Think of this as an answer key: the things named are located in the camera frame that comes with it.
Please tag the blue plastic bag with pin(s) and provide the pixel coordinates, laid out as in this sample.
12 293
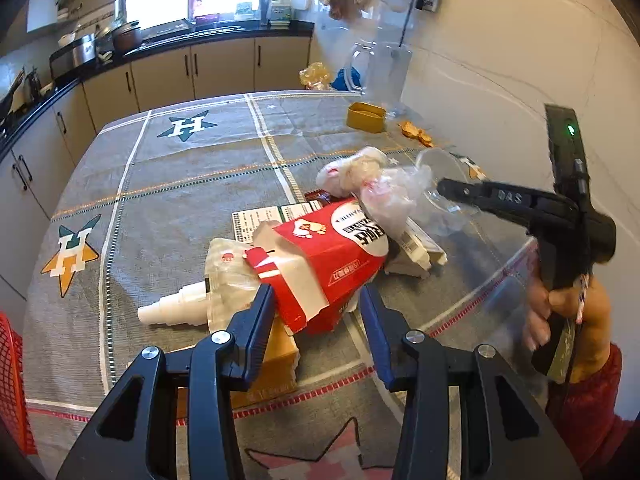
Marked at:
345 80

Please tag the clear plastic cup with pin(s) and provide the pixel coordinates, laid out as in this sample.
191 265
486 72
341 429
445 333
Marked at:
440 165

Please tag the yellow plastic bag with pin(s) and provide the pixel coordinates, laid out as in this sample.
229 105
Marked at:
315 75

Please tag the steel pot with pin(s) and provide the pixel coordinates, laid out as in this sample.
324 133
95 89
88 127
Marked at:
84 51

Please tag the yellow tin box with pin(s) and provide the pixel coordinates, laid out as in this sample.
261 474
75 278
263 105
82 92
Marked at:
365 119

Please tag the green and white leaflet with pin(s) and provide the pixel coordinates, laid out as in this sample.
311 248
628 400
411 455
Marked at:
250 222

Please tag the clear pouch with white spout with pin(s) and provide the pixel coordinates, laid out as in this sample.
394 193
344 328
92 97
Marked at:
225 285

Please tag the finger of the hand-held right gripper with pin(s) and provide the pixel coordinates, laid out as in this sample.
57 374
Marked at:
500 196

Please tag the brown pot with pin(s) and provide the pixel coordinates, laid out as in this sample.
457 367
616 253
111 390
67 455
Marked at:
127 37

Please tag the clear plastic pitcher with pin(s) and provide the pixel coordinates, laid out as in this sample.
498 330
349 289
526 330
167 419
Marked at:
385 75

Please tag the white pink plastic bag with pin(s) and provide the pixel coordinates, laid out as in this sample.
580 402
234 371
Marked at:
350 170

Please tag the person's right forearm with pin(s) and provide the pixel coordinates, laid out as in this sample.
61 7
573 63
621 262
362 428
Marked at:
595 390

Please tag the red and white carton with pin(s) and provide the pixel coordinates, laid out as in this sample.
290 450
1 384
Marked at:
325 260

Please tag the brown cardboard box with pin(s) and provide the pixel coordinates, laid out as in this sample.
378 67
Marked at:
280 355

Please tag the red plastic basket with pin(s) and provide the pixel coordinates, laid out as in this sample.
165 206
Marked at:
10 385

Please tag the person's right hand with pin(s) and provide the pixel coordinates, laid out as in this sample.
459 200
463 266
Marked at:
539 310

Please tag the clear red-printed plastic bag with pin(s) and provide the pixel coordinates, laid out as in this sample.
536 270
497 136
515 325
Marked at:
392 200

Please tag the white carton box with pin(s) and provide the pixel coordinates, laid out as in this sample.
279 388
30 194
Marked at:
415 250

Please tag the black kitchen countertop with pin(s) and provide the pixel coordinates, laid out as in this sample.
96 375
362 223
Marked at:
150 47

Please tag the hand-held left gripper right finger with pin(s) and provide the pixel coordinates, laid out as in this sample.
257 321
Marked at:
372 322

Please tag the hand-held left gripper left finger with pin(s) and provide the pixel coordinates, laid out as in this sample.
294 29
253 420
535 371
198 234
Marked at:
260 322

